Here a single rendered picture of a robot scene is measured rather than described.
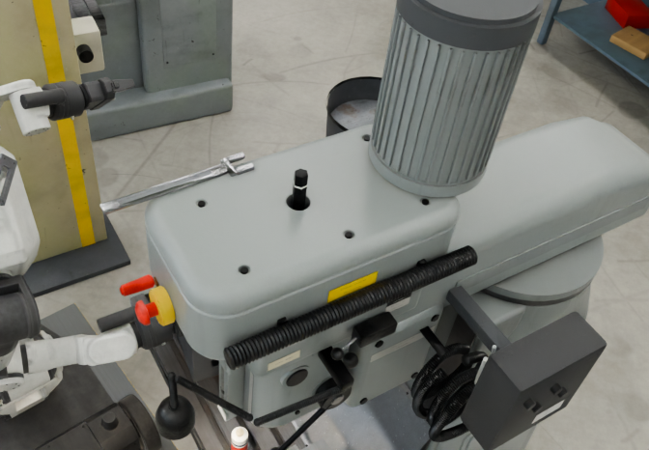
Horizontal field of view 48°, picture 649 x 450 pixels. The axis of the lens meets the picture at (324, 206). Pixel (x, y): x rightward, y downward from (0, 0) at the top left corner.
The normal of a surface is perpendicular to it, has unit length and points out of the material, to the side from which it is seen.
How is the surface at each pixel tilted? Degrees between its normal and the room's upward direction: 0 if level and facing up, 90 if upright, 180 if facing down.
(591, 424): 0
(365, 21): 0
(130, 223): 0
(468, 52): 90
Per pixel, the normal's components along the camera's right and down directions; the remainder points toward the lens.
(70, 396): 0.11, -0.70
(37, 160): 0.51, 0.65
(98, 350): 0.46, 0.05
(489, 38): 0.10, 0.72
